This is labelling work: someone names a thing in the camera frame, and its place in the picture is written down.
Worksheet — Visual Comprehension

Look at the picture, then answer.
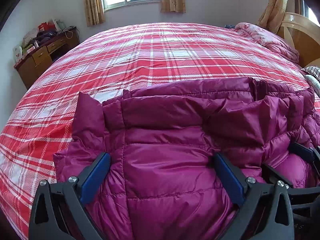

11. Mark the magenta puffer down jacket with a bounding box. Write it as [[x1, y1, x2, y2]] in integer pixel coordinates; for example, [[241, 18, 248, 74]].
[[53, 77, 319, 239]]

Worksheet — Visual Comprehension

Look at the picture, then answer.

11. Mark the pile of clothes on desk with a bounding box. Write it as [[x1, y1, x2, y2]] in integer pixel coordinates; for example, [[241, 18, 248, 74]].
[[22, 28, 57, 48]]

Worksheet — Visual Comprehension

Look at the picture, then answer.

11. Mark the striped pillow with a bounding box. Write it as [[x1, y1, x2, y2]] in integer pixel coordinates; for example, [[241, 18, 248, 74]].
[[302, 66, 320, 82]]

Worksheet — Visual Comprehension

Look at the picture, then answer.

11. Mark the pink floral folded quilt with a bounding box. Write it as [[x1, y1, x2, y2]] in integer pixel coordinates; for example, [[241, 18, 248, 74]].
[[235, 22, 299, 64]]

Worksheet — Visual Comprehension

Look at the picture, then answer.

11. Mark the cream wooden headboard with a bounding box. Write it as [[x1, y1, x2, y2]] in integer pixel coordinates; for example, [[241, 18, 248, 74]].
[[277, 12, 320, 68]]

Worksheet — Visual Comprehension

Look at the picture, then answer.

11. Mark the beige side window curtain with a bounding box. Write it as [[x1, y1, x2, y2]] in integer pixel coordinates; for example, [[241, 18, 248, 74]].
[[258, 0, 288, 34]]

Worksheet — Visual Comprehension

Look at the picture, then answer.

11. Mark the side window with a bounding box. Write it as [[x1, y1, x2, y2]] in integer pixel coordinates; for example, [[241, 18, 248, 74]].
[[295, 0, 319, 26]]

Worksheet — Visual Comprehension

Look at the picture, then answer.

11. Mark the brown wooden desk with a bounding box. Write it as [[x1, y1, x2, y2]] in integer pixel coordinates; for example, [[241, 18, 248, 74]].
[[14, 26, 80, 89]]

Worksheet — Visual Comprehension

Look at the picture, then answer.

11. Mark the red plaid bed sheet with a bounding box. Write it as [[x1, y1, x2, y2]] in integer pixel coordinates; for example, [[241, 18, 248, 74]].
[[1, 23, 308, 239]]

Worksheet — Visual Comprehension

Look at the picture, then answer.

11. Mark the white packet on desk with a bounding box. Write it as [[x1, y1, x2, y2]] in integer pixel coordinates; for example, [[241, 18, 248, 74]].
[[13, 46, 23, 63]]

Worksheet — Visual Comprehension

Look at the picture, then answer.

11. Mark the red bag on desk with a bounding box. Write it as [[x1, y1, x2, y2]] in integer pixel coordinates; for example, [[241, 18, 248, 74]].
[[38, 22, 56, 32]]

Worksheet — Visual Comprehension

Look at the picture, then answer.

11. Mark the left beige window curtain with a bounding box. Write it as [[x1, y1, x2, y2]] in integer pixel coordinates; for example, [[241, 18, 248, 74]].
[[84, 0, 105, 27]]

